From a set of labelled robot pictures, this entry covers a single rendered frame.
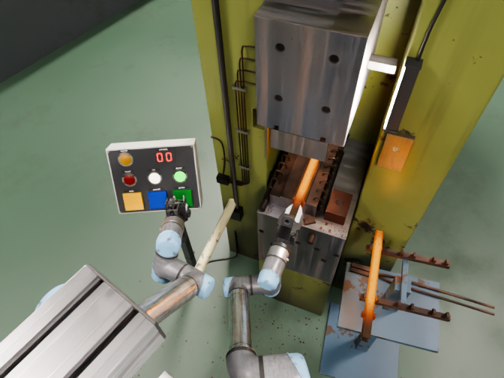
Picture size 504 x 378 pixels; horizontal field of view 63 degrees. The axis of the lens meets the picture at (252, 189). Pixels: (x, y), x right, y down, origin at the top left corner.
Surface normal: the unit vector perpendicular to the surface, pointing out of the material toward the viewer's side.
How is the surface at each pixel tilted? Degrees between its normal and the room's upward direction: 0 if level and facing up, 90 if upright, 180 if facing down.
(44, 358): 0
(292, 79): 90
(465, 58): 90
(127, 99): 0
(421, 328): 0
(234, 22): 90
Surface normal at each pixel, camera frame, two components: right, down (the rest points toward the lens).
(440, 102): -0.37, 0.76
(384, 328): -0.03, -0.58
